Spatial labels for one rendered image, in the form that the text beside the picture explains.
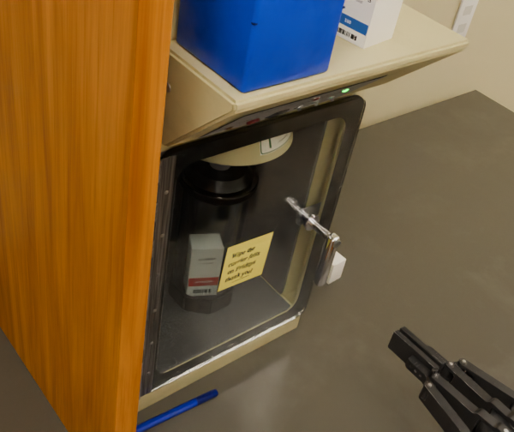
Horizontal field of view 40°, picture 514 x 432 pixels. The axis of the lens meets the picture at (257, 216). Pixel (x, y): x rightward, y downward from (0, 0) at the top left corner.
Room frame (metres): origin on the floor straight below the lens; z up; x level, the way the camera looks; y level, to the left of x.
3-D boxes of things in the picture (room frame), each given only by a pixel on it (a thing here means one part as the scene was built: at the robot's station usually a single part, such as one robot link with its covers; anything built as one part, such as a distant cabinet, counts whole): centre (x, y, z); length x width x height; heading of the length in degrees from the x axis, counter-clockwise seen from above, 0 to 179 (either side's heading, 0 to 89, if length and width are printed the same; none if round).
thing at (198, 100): (0.65, -0.03, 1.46); 0.32 x 0.12 x 0.10; 136
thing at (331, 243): (0.74, -0.09, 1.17); 0.05 x 0.03 x 0.10; 46
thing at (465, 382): (0.56, -0.31, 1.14); 0.11 x 0.01 x 0.04; 43
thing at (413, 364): (0.57, -0.23, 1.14); 0.05 x 0.03 x 0.01; 46
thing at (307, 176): (0.68, 0.00, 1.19); 0.30 x 0.01 x 0.40; 136
